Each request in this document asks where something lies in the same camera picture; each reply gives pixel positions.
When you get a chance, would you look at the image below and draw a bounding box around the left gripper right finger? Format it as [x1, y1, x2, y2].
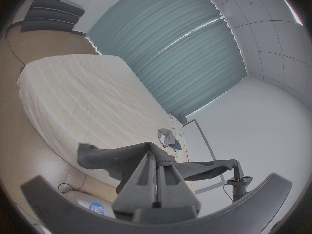
[158, 165, 202, 214]

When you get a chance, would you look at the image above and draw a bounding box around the black T-shirt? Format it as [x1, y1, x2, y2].
[78, 142, 241, 196]

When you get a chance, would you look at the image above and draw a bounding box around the white printed pillow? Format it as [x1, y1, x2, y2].
[169, 115, 189, 155]

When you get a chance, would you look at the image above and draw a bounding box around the black cable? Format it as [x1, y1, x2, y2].
[58, 174, 87, 194]

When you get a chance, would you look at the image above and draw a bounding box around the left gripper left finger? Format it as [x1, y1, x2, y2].
[112, 151, 158, 213]

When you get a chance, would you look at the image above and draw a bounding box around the blue-green curtain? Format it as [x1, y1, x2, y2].
[86, 0, 248, 117]

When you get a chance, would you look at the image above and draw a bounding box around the bed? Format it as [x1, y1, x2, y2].
[17, 54, 226, 195]

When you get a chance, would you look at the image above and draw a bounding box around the pile of clothes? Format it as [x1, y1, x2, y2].
[157, 128, 184, 158]

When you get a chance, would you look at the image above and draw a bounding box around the grey bedside table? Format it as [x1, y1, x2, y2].
[170, 112, 187, 125]

